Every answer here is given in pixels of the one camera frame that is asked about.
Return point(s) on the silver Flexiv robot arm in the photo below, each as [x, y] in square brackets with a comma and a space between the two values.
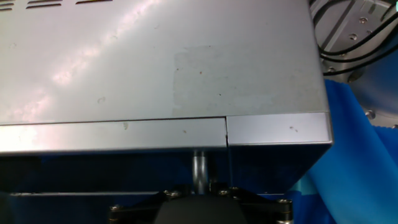
[382, 93]

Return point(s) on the black glass microwave door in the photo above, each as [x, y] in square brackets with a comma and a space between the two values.
[93, 137]

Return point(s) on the silver Galanz microwave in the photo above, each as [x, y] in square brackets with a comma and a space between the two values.
[124, 62]

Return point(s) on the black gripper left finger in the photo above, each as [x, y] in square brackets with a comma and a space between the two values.
[149, 205]

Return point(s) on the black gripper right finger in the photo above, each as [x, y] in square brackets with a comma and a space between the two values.
[261, 207]

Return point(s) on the blue mountain print cloth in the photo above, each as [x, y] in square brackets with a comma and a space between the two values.
[357, 171]

